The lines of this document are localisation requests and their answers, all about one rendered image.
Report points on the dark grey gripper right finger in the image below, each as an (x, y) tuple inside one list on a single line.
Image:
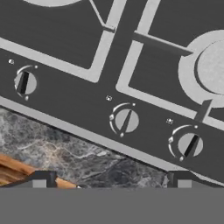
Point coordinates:
[(182, 178)]

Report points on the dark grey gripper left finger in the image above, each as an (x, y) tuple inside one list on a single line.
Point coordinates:
[(43, 178)]

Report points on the wooden cupboard front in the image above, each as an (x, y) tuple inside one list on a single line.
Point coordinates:
[(17, 172)]

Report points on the grey hob knob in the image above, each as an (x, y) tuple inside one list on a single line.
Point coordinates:
[(126, 120), (25, 82), (190, 145)]

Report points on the dark grey hob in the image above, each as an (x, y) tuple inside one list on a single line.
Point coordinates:
[(122, 73)]

